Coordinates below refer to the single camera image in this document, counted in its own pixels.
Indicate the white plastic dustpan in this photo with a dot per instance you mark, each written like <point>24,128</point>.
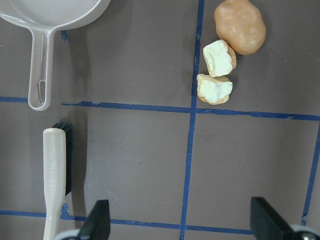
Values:
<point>43,18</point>

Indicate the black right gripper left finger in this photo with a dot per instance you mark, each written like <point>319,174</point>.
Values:
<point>98,224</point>

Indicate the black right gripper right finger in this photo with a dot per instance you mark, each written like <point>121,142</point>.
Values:
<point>266,223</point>

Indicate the torn bread piece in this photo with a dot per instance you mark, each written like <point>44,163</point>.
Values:
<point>220,58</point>
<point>213,90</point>

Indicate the white brush with black bristles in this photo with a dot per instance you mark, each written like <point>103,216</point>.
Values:
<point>57,164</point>

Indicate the round orange-brown bread roll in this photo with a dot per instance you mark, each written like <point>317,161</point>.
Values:
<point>241,25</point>

